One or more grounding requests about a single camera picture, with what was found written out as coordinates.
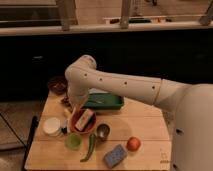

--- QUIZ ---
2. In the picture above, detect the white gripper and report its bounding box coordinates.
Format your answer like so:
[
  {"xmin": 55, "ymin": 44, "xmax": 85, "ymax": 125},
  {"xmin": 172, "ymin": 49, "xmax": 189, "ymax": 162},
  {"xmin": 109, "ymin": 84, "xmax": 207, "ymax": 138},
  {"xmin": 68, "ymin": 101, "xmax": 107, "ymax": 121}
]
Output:
[{"xmin": 67, "ymin": 88, "xmax": 89, "ymax": 110}]

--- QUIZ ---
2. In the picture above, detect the black and white brush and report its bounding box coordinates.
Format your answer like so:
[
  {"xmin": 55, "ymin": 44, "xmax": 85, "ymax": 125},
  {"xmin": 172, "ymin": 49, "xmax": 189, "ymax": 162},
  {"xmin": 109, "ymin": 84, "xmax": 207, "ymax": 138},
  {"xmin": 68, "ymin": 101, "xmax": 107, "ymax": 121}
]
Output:
[{"xmin": 61, "ymin": 119, "xmax": 68, "ymax": 134}]

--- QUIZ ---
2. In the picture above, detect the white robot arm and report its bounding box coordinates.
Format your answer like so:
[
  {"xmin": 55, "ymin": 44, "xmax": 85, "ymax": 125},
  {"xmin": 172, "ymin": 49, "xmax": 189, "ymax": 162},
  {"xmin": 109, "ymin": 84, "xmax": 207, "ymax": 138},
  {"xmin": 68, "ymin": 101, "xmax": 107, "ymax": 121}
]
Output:
[{"xmin": 65, "ymin": 55, "xmax": 213, "ymax": 171}]

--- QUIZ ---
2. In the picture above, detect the white paper cup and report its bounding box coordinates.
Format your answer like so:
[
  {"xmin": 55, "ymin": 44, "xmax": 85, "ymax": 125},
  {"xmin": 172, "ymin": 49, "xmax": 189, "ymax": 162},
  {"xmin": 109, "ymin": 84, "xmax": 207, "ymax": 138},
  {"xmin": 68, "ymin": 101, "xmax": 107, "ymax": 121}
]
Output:
[{"xmin": 43, "ymin": 117, "xmax": 61, "ymax": 136}]

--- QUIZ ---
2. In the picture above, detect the small metal cup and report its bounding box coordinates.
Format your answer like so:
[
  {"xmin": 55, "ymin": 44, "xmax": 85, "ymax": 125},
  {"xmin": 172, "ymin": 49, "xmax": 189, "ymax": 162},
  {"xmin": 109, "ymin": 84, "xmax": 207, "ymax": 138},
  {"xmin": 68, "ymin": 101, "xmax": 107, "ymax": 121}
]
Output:
[{"xmin": 97, "ymin": 124, "xmax": 110, "ymax": 139}]

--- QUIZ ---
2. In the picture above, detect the green plastic cup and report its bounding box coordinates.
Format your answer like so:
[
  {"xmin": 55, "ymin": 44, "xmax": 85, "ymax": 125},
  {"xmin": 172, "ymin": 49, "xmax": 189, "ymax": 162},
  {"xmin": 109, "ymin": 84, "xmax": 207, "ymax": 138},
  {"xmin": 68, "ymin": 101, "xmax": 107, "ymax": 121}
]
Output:
[{"xmin": 65, "ymin": 133, "xmax": 82, "ymax": 150}]

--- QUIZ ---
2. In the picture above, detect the dark grape bunch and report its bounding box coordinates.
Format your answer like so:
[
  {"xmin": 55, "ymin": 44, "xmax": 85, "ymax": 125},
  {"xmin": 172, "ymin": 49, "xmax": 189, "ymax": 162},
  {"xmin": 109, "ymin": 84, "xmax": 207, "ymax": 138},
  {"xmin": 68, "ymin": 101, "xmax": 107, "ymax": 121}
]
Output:
[{"xmin": 61, "ymin": 94, "xmax": 70, "ymax": 106}]

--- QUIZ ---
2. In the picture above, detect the green plastic tray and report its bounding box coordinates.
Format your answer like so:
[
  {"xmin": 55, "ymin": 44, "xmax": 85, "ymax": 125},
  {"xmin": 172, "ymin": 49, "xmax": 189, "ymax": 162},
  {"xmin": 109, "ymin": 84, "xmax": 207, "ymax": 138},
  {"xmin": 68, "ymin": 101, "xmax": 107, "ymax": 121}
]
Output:
[{"xmin": 84, "ymin": 89, "xmax": 124, "ymax": 110}]

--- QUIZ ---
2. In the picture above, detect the orange bowl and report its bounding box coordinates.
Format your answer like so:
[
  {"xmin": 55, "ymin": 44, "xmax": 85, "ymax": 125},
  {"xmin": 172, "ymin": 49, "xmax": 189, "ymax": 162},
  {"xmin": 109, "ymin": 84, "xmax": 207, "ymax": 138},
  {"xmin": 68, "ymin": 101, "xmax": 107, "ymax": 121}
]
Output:
[{"xmin": 70, "ymin": 109, "xmax": 96, "ymax": 134}]

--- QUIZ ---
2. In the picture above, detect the yellow banana piece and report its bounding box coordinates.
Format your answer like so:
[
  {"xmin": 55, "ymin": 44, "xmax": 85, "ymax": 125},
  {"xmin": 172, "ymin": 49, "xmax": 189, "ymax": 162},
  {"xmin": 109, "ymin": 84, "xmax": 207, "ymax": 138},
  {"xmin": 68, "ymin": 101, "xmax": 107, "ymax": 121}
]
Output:
[{"xmin": 64, "ymin": 108, "xmax": 72, "ymax": 119}]

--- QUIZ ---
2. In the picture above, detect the wooden block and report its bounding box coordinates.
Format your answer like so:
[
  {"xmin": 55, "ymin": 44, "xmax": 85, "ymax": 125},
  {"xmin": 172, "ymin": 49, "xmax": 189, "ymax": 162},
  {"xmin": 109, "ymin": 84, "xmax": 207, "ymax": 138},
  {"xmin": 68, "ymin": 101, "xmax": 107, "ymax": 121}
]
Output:
[{"xmin": 75, "ymin": 109, "xmax": 94, "ymax": 131}]

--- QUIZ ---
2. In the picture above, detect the dark brown bowl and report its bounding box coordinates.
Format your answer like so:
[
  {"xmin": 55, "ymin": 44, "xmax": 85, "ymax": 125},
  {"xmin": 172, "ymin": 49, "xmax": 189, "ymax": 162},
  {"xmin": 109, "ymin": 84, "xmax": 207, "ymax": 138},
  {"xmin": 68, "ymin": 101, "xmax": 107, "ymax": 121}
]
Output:
[{"xmin": 47, "ymin": 76, "xmax": 67, "ymax": 95}]

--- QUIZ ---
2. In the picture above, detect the green chili pepper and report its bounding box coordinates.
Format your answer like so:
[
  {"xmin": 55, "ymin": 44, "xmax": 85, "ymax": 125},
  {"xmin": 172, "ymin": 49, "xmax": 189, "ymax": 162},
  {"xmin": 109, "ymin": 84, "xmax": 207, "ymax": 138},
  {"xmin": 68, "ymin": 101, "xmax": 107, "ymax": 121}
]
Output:
[{"xmin": 80, "ymin": 133, "xmax": 96, "ymax": 162}]

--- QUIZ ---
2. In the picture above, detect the blue sponge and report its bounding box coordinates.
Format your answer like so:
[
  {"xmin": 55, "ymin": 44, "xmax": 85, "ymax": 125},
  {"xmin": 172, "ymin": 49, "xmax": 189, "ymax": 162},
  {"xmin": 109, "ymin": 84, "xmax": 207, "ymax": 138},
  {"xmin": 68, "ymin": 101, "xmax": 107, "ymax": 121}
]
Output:
[{"xmin": 103, "ymin": 144, "xmax": 127, "ymax": 168}]

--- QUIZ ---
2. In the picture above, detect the orange fruit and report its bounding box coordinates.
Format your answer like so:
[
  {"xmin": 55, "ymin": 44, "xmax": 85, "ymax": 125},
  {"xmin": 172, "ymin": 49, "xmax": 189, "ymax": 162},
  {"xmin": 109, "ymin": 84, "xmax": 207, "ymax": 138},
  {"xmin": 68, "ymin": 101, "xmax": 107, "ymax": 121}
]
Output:
[{"xmin": 126, "ymin": 137, "xmax": 141, "ymax": 152}]

